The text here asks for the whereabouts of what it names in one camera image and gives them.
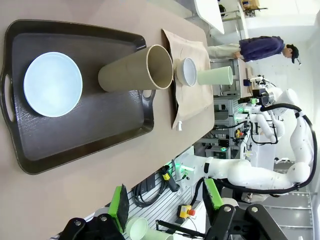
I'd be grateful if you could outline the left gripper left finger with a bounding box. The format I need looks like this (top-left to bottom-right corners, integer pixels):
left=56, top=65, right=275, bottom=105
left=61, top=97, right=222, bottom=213
left=59, top=183, right=131, bottom=240

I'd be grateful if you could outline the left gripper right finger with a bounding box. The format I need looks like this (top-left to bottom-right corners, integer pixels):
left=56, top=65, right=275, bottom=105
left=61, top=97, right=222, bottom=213
left=203, top=177, right=288, bottom=240

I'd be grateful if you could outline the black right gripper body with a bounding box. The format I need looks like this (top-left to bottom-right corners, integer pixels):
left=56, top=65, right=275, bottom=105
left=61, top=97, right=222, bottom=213
left=258, top=89, right=271, bottom=106

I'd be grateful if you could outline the pale green tall cup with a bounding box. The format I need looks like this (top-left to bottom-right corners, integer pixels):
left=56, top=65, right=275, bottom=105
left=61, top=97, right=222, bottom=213
left=196, top=65, right=235, bottom=86
left=139, top=227, right=175, bottom=240

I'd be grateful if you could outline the beige cloth mat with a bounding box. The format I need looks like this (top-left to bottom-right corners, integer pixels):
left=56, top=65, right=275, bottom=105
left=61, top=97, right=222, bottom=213
left=161, top=28, right=215, bottom=131

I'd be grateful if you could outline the grey-blue bowl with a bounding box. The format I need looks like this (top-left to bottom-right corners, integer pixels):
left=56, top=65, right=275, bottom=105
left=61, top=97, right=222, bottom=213
left=173, top=57, right=198, bottom=88

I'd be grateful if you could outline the brown tall cup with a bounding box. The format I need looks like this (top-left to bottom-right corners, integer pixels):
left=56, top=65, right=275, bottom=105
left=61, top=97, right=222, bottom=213
left=97, top=44, right=175, bottom=94

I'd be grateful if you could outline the light blue bowl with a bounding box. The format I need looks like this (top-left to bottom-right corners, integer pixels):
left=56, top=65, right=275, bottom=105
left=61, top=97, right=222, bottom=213
left=23, top=51, right=83, bottom=118

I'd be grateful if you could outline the dark brown serving tray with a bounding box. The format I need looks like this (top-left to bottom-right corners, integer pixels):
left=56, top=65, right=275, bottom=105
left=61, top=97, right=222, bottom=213
left=0, top=19, right=156, bottom=176

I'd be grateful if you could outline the pale green bowl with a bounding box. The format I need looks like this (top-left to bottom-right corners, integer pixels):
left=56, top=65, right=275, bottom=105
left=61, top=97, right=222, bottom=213
left=125, top=217, right=150, bottom=240

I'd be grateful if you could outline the brown background workbench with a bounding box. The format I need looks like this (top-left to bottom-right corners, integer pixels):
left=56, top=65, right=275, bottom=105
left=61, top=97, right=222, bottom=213
left=237, top=58, right=255, bottom=97

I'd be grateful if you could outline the yellow emergency stop button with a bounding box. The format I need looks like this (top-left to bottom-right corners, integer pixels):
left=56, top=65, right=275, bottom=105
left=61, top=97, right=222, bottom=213
left=176, top=204, right=196, bottom=219

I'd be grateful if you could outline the person in navy jacket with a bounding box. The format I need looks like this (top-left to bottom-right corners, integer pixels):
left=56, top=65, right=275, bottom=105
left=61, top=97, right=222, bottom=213
left=207, top=36, right=300, bottom=65

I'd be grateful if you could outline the white table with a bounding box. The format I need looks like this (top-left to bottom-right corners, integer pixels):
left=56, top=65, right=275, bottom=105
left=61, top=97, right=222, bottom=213
left=194, top=0, right=226, bottom=35

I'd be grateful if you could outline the black coiled cable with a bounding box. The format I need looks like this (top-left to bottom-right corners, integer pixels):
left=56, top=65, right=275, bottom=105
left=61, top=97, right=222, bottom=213
left=133, top=174, right=163, bottom=208

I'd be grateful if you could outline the aluminium frame rack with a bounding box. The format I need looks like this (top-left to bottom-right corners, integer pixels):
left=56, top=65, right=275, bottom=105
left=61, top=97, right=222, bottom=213
left=213, top=94, right=241, bottom=131

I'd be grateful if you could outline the aluminium profile base plate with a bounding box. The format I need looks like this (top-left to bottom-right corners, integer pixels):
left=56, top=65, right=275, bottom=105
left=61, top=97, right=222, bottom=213
left=87, top=147, right=208, bottom=240

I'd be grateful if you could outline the black yellow enabling switch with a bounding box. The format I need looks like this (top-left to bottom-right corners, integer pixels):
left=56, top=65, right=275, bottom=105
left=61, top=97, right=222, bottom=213
left=161, top=164, right=181, bottom=192

